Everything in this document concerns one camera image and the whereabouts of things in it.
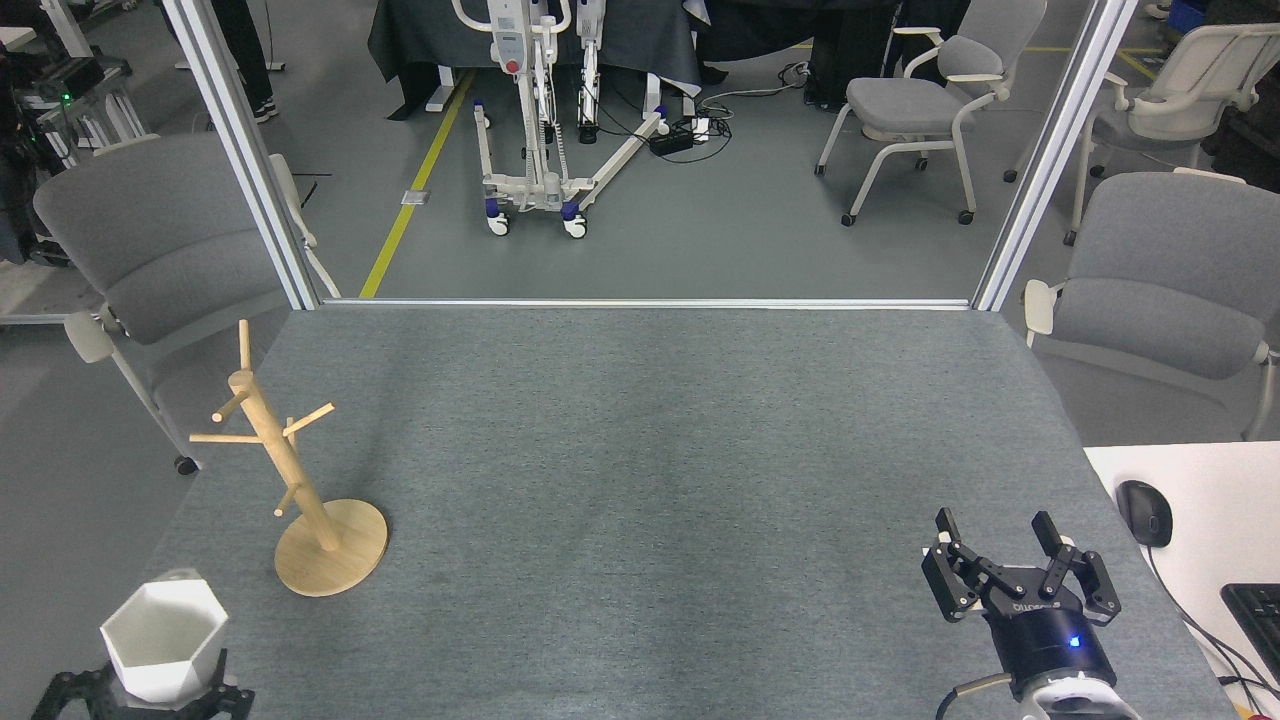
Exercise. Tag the equipment rack with green light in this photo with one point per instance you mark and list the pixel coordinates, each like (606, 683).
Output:
(75, 95)

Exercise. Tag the person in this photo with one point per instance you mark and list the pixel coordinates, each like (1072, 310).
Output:
(248, 60)

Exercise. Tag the black keyboard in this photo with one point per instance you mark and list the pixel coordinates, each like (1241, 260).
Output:
(1260, 620)

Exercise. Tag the white stand on wheels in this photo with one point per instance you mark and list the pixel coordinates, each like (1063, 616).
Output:
(510, 45)

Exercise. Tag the black computer mouse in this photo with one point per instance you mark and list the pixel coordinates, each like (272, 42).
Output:
(1145, 512)

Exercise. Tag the grey chair with cream frame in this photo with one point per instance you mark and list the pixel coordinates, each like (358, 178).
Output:
(170, 260)
(1170, 290)
(1180, 95)
(905, 105)

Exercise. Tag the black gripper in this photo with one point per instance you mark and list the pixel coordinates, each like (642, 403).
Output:
(1045, 640)

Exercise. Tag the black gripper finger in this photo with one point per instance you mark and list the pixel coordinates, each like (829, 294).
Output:
(215, 705)
(80, 700)

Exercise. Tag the metal floor socket plate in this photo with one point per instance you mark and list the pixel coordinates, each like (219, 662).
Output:
(415, 197)

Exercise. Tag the silver frame post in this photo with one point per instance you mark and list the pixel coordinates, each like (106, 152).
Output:
(245, 150)
(1050, 160)

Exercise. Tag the wooden cup rack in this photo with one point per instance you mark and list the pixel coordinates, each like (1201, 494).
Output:
(330, 555)

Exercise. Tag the silver table edge rail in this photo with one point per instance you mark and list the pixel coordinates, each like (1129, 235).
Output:
(650, 303)

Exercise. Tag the white desk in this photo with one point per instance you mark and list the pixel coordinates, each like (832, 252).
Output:
(1215, 500)

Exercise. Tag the white hexagonal cup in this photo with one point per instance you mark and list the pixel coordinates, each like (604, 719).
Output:
(165, 640)

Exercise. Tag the black power strip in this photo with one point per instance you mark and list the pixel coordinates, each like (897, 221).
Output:
(672, 138)

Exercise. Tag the dark cloth covered table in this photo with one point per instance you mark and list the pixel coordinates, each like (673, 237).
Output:
(430, 40)

